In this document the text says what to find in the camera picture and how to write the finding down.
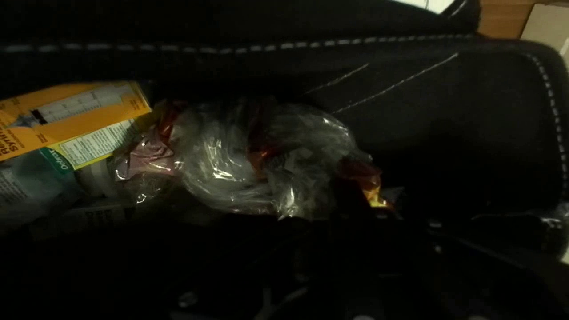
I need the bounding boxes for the clear plastic snack bag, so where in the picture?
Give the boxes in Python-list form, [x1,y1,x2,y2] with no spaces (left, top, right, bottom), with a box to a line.
[110,97,397,223]

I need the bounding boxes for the grey translucent plastic packet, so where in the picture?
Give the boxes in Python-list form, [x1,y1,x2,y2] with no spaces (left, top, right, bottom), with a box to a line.
[0,150,86,232]

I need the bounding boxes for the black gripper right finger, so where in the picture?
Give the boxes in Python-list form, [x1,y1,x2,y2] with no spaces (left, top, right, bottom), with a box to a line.
[425,202,569,320]

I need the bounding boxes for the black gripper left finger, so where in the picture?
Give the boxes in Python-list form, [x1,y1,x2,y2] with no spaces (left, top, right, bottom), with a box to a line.
[158,260,381,320]

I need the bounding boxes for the yellow green small box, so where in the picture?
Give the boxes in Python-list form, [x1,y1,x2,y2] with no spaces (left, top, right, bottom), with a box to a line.
[39,118,142,175]

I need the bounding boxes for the pale beige flat box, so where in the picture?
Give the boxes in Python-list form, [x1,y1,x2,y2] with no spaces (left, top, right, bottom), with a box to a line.
[519,2,569,54]

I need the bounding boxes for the orange cardboard medicine box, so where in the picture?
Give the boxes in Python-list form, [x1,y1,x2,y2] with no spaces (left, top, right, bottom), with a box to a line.
[0,81,153,166]

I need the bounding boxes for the floral bed sheet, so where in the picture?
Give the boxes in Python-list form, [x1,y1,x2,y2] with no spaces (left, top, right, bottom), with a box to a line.
[390,0,468,18]

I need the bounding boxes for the black fabric shoulder bag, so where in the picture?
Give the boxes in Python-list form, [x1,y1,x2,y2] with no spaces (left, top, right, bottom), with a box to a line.
[0,0,569,320]

